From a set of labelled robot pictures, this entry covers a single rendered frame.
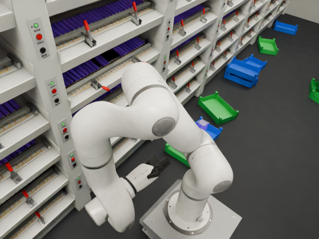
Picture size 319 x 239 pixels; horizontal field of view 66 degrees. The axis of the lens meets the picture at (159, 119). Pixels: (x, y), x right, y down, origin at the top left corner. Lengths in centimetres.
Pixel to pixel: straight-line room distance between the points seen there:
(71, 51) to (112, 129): 47
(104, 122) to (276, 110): 209
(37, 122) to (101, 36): 41
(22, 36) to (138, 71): 36
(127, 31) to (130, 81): 56
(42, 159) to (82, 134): 57
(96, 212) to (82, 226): 71
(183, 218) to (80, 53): 79
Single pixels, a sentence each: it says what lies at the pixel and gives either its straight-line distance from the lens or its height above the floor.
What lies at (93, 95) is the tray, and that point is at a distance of 109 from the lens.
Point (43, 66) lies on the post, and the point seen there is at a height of 98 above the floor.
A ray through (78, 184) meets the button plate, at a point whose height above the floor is 26.
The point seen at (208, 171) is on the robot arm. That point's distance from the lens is 80.
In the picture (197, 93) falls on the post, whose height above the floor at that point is 4.
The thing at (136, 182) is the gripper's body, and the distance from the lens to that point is 88.
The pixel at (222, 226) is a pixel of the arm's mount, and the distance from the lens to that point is 119.
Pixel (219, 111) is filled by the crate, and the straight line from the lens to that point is 223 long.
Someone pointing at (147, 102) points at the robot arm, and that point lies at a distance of 50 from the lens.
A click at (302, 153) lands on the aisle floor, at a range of 221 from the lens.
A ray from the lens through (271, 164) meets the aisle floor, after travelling 201.
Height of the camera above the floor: 143
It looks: 45 degrees down
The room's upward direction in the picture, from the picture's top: 7 degrees clockwise
